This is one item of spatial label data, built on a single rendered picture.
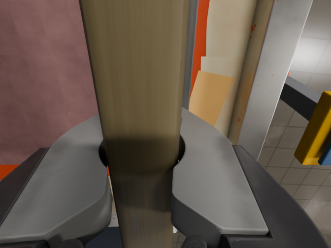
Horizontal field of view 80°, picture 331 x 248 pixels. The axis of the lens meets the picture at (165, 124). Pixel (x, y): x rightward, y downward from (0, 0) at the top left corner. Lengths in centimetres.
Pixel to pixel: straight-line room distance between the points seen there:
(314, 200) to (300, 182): 34
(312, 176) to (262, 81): 201
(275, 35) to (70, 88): 24
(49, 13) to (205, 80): 19
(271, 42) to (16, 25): 27
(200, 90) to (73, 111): 17
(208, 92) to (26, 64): 23
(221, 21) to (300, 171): 193
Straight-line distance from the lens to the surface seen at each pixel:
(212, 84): 27
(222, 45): 26
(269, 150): 180
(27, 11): 28
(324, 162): 42
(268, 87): 26
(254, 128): 28
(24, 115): 33
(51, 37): 27
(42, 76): 29
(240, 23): 26
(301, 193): 237
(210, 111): 29
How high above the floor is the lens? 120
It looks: 58 degrees down
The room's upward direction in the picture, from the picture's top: 176 degrees clockwise
